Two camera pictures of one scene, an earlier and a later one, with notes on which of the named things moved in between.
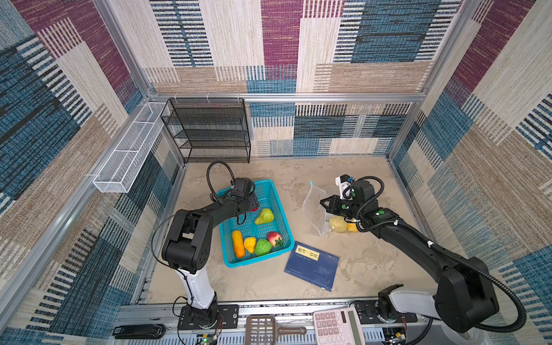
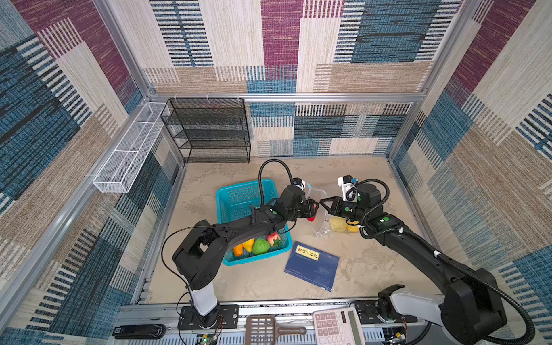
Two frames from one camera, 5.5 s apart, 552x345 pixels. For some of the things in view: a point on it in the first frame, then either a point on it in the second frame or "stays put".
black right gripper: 333,208 stays put
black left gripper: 252,200 → 308,211
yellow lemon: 338,223 stays put
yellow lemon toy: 351,227 stays put
